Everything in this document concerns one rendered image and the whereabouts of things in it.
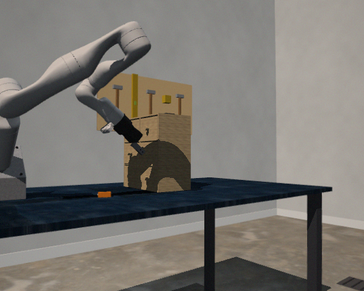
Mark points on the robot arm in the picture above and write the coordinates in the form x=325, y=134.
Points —
x=79, y=65

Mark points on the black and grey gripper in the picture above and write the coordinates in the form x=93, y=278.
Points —
x=123, y=126

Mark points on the small wooden chest of drawers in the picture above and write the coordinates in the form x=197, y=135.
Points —
x=174, y=152

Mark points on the orange rectangular block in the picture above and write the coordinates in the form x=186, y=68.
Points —
x=104, y=194

